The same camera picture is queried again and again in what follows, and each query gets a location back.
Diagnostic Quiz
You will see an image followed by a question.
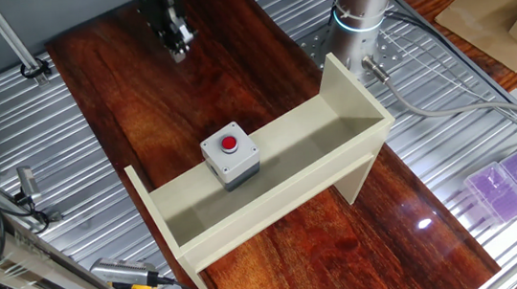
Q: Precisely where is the black camera stand clamp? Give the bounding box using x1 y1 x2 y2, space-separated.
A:
0 174 66 238

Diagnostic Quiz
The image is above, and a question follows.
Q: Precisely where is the grey red push button box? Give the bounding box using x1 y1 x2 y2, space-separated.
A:
197 119 265 195

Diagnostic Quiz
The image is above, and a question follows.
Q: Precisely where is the aluminium pole with black clamp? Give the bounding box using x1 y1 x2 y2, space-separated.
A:
0 0 54 92

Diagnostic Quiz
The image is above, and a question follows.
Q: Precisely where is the small grey camera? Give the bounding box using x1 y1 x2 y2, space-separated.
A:
14 164 44 205

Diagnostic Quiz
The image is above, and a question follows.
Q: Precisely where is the aluminium frame bar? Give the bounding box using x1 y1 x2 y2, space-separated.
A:
0 177 159 289

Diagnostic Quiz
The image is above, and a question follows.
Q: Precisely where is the silver ribbed camera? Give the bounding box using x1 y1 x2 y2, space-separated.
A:
88 252 163 289

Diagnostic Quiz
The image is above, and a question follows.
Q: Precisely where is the beige plastic shelf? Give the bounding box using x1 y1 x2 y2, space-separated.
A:
114 46 413 289

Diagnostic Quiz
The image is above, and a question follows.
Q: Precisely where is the grey cable with metal connector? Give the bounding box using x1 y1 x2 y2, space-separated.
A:
360 38 517 149

